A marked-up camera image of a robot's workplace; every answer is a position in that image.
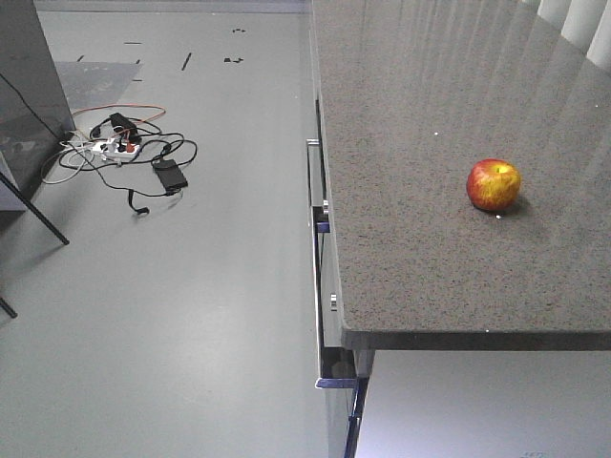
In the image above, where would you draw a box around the metal drawer handle rail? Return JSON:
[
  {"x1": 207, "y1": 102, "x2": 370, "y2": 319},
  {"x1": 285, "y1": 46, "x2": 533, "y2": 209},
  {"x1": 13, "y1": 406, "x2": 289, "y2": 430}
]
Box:
[{"x1": 305, "y1": 138, "x2": 357, "y2": 389}]

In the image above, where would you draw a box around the black tangled cable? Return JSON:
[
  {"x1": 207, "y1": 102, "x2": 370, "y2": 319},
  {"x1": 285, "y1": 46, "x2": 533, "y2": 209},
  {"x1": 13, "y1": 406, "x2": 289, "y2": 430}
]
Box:
[{"x1": 56, "y1": 114, "x2": 199, "y2": 217}]

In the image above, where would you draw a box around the black power adapter brick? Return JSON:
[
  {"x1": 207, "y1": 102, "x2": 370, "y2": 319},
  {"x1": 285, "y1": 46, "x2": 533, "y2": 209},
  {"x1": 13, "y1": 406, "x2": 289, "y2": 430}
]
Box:
[{"x1": 152, "y1": 159, "x2": 188, "y2": 193}]

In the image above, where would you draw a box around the white cable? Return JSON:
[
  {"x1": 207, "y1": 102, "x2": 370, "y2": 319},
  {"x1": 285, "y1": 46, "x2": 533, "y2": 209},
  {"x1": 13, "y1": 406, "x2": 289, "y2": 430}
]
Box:
[{"x1": 40, "y1": 138, "x2": 104, "y2": 185}]

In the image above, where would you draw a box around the grey cabinet panel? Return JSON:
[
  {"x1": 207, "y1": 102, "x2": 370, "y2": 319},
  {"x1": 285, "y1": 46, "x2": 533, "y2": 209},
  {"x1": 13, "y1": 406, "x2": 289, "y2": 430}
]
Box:
[{"x1": 1, "y1": 1, "x2": 74, "y2": 199}]

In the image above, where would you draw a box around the orange cable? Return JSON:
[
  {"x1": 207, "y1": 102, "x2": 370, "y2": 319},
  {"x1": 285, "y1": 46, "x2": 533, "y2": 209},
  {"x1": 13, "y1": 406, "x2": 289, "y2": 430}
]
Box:
[{"x1": 72, "y1": 103, "x2": 167, "y2": 126}]

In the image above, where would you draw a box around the grey stone kitchen counter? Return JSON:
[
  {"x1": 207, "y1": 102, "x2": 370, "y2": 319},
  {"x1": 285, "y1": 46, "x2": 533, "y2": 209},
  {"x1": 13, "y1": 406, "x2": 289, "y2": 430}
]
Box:
[{"x1": 308, "y1": 0, "x2": 611, "y2": 458}]

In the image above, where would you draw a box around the red yellow apple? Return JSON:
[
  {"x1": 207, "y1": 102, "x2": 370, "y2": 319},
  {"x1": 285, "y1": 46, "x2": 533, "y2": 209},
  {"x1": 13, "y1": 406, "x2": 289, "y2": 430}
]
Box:
[{"x1": 466, "y1": 158, "x2": 521, "y2": 212}]

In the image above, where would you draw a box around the black tripod leg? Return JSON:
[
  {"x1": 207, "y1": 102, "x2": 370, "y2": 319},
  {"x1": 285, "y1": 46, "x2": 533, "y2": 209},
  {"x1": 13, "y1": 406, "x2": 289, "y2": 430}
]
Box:
[{"x1": 0, "y1": 172, "x2": 70, "y2": 245}]

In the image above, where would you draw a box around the white power strip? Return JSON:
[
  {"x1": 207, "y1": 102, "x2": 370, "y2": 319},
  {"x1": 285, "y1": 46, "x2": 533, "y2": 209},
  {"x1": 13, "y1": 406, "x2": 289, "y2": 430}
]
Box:
[{"x1": 92, "y1": 137, "x2": 140, "y2": 162}]

